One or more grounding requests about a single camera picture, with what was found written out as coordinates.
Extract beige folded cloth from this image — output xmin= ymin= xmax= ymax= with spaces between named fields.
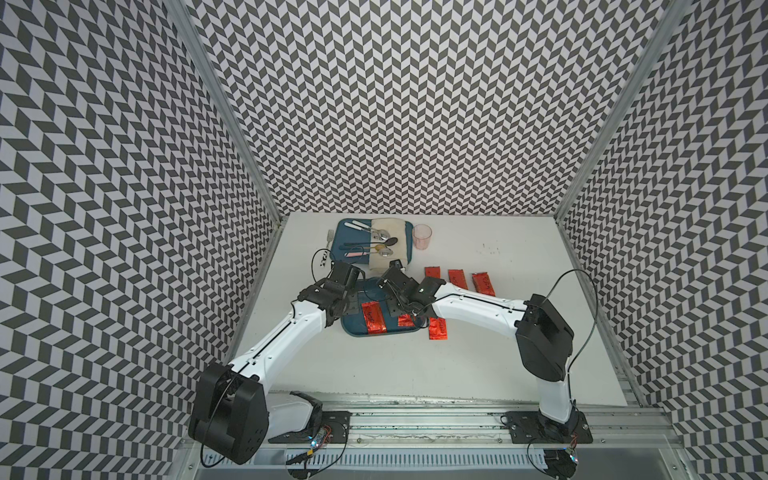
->
xmin=367 ymin=218 xmax=412 ymax=272

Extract white handled knife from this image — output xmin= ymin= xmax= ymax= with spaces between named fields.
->
xmin=344 ymin=221 xmax=372 ymax=232

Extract red tea bag in box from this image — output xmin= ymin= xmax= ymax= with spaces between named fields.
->
xmin=361 ymin=301 xmax=387 ymax=335

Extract pink handled spoon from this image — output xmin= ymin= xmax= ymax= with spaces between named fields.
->
xmin=345 ymin=245 xmax=393 ymax=258

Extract teal storage box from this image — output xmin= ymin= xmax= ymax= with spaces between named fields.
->
xmin=341 ymin=277 xmax=426 ymax=338

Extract teal cutlery tray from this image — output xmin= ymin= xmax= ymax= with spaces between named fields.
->
xmin=331 ymin=217 xmax=414 ymax=269

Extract aluminium front rail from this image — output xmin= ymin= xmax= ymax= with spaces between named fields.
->
xmin=311 ymin=392 xmax=683 ymax=450

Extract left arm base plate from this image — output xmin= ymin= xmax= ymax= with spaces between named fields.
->
xmin=268 ymin=410 xmax=352 ymax=446

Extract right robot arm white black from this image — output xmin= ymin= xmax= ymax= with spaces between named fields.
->
xmin=377 ymin=261 xmax=578 ymax=438

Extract pink translucent cup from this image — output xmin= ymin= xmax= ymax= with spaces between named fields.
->
xmin=412 ymin=224 xmax=433 ymax=250

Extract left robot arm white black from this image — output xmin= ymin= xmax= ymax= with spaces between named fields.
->
xmin=188 ymin=261 xmax=364 ymax=465

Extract patterned handle fork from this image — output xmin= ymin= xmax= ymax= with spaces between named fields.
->
xmin=320 ymin=229 xmax=335 ymax=266

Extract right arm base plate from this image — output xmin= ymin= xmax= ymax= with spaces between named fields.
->
xmin=501 ymin=409 xmax=594 ymax=446

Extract black handled spoon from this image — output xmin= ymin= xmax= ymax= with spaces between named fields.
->
xmin=343 ymin=237 xmax=398 ymax=247

